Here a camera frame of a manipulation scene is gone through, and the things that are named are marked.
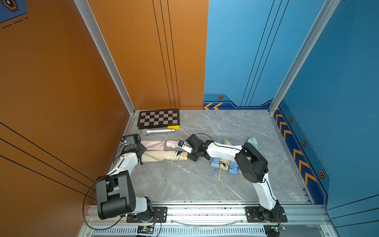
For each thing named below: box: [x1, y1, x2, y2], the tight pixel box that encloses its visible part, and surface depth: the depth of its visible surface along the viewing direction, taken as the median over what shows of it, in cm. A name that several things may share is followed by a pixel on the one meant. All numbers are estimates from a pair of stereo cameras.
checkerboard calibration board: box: [137, 108, 181, 130], surface depth 113 cm
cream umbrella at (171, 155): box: [164, 150, 189, 161], surface depth 93 cm
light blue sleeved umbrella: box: [208, 157, 221, 178], surface depth 89 cm
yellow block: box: [167, 124, 181, 130], surface depth 111 cm
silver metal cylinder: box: [142, 128, 176, 136], surface depth 107 cm
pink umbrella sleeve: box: [140, 140, 166, 151], surface depth 100 cm
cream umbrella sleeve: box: [141, 149, 167, 163], surface depth 93 cm
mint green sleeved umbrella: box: [247, 137, 259, 150], surface depth 98 cm
